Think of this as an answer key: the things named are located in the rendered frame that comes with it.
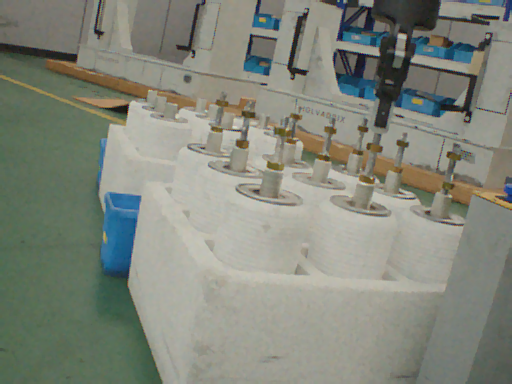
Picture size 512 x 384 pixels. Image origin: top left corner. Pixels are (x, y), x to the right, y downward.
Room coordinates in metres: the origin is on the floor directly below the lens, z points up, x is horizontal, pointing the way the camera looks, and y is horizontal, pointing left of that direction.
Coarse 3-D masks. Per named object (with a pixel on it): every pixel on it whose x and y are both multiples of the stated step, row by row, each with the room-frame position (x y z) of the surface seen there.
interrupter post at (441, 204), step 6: (438, 192) 0.75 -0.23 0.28; (438, 198) 0.74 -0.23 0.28; (444, 198) 0.74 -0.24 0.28; (450, 198) 0.74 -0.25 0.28; (432, 204) 0.75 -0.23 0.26; (438, 204) 0.74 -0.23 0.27; (444, 204) 0.74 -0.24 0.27; (432, 210) 0.75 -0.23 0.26; (438, 210) 0.74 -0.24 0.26; (444, 210) 0.74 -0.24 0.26; (438, 216) 0.74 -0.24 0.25; (444, 216) 0.74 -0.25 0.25
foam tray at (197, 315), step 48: (144, 192) 0.91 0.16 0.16; (144, 240) 0.85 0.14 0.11; (192, 240) 0.67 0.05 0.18; (144, 288) 0.81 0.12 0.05; (192, 288) 0.60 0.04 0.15; (240, 288) 0.58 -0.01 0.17; (288, 288) 0.60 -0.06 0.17; (336, 288) 0.62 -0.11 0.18; (384, 288) 0.64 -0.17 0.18; (432, 288) 0.67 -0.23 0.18; (192, 336) 0.58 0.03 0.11; (240, 336) 0.58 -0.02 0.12; (288, 336) 0.60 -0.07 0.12; (336, 336) 0.62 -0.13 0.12; (384, 336) 0.64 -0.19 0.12
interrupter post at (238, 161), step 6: (234, 150) 0.76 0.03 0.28; (240, 150) 0.76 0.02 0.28; (246, 150) 0.76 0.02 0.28; (234, 156) 0.76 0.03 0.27; (240, 156) 0.76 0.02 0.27; (246, 156) 0.77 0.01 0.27; (234, 162) 0.76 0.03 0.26; (240, 162) 0.76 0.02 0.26; (246, 162) 0.77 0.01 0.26; (234, 168) 0.76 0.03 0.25; (240, 168) 0.76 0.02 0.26
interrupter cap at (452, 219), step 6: (414, 210) 0.74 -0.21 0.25; (420, 210) 0.75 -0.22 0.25; (426, 210) 0.77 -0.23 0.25; (420, 216) 0.73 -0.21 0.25; (426, 216) 0.72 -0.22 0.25; (432, 216) 0.73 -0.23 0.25; (450, 216) 0.76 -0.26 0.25; (456, 216) 0.76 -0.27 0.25; (438, 222) 0.71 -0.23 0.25; (444, 222) 0.71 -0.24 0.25; (450, 222) 0.71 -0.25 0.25; (456, 222) 0.72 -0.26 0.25; (462, 222) 0.73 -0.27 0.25
